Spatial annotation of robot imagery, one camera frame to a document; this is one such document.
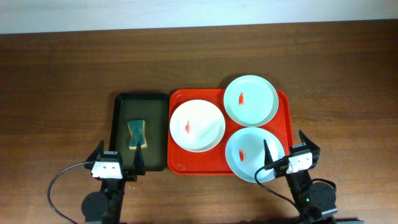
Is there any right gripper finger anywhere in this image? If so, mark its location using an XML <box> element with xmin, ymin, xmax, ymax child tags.
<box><xmin>264</xmin><ymin>140</ymin><xmax>273</xmax><ymax>166</ymax></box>
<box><xmin>298</xmin><ymin>130</ymin><xmax>319</xmax><ymax>149</ymax></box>

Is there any green yellow sponge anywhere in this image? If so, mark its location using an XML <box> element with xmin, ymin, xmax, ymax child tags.
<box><xmin>127</xmin><ymin>120</ymin><xmax>147</xmax><ymax>150</ymax></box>

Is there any black plastic tray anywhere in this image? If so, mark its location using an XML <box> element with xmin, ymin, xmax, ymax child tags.
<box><xmin>109</xmin><ymin>93</ymin><xmax>169</xmax><ymax>171</ymax></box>

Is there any pale green plate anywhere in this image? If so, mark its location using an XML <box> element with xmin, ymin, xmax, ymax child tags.
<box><xmin>223</xmin><ymin>75</ymin><xmax>279</xmax><ymax>127</ymax></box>

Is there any white plate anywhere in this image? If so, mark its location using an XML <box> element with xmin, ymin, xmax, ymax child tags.
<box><xmin>169</xmin><ymin>100</ymin><xmax>226</xmax><ymax>152</ymax></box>

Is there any light blue plate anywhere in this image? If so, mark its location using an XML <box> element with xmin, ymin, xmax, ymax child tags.
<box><xmin>225</xmin><ymin>128</ymin><xmax>285</xmax><ymax>183</ymax></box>

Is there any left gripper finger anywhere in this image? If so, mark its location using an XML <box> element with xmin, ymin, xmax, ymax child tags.
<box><xmin>133</xmin><ymin>141</ymin><xmax>145</xmax><ymax>171</ymax></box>
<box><xmin>86</xmin><ymin>140</ymin><xmax>104</xmax><ymax>162</ymax></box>

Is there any red plastic tray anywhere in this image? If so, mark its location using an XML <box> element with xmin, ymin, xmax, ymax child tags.
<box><xmin>167</xmin><ymin>88</ymin><xmax>294</xmax><ymax>175</ymax></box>

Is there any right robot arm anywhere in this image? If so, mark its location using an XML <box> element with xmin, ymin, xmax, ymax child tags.
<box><xmin>254</xmin><ymin>131</ymin><xmax>338</xmax><ymax>223</ymax></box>

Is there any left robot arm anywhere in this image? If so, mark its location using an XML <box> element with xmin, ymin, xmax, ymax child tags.
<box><xmin>81</xmin><ymin>141</ymin><xmax>146</xmax><ymax>224</ymax></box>

